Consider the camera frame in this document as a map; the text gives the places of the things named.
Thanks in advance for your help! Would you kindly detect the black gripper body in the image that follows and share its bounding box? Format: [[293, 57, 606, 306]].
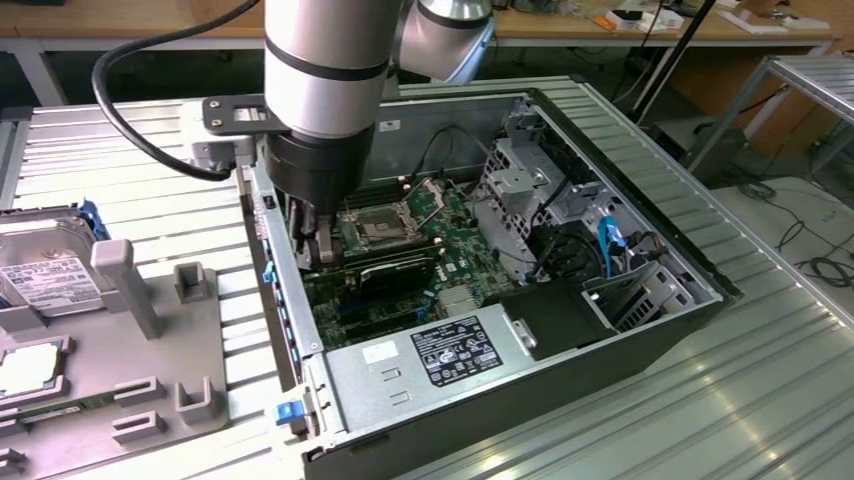
[[265, 124, 377, 220]]

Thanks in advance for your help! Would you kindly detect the black Nvidia graphics card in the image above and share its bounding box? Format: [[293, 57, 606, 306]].
[[301, 257, 440, 304]]

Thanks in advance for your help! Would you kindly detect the CPU socket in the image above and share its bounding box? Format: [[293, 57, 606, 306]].
[[338, 204, 419, 251]]

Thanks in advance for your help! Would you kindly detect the green RAM stick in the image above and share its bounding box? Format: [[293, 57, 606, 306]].
[[0, 387, 146, 426], [343, 248, 444, 269]]

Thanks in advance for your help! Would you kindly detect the metal socket cover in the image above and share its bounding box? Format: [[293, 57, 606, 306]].
[[398, 177, 462, 236]]

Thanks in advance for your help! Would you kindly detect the long black expansion slot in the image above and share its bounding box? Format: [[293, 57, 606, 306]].
[[343, 319, 415, 344]]

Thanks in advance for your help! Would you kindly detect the green motherboard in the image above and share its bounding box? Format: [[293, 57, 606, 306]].
[[293, 184, 529, 351]]

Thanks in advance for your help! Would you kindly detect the silver finned heatsink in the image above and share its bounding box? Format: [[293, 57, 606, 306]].
[[440, 287, 482, 309]]

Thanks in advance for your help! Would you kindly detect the grey power supply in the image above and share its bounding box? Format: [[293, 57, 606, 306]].
[[323, 305, 540, 434]]

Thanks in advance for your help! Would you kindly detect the perforated metal drive cage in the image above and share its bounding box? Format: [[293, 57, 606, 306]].
[[477, 134, 589, 251]]

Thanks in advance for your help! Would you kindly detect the blue case latch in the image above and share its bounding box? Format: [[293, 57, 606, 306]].
[[273, 399, 307, 426]]

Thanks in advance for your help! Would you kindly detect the silver hard drive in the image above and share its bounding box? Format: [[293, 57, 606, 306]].
[[0, 199, 113, 321]]

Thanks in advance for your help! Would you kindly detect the grey parts rack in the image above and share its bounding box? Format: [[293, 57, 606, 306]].
[[0, 238, 233, 480]]

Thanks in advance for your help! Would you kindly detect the black open PC case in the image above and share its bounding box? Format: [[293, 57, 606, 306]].
[[233, 87, 746, 480]]

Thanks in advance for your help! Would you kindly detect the long wooden desk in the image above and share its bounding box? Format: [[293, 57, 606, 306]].
[[0, 0, 844, 56]]

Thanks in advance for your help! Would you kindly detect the metal disk bay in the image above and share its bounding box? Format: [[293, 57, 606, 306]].
[[584, 259, 706, 334]]

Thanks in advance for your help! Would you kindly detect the silver CPU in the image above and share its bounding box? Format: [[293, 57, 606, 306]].
[[0, 344, 62, 394]]

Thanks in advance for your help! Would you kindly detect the black stand pole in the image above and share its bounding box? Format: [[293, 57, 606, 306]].
[[630, 0, 721, 126]]

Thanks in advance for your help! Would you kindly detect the black box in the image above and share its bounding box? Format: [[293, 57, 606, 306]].
[[650, 117, 749, 186]]

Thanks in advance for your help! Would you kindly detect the brown wooden cabinet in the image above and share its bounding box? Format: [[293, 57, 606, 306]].
[[666, 47, 836, 156]]

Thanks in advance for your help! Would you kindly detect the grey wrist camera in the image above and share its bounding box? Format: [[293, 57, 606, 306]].
[[190, 135, 261, 172]]

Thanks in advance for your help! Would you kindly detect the black camera bracket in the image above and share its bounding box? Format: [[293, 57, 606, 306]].
[[202, 93, 297, 139]]

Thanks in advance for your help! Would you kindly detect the black wire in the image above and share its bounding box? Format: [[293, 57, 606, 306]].
[[421, 124, 502, 182]]

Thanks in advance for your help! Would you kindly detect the black camera cable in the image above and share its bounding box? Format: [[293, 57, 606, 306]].
[[91, 0, 266, 184]]

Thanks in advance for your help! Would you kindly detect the blue wire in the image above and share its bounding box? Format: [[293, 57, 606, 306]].
[[600, 214, 633, 281]]

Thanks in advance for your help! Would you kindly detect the black cable coil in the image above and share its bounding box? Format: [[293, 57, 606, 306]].
[[810, 257, 854, 289]]

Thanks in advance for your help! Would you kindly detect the aluminium frame shelf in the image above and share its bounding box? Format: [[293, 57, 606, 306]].
[[684, 53, 854, 174]]

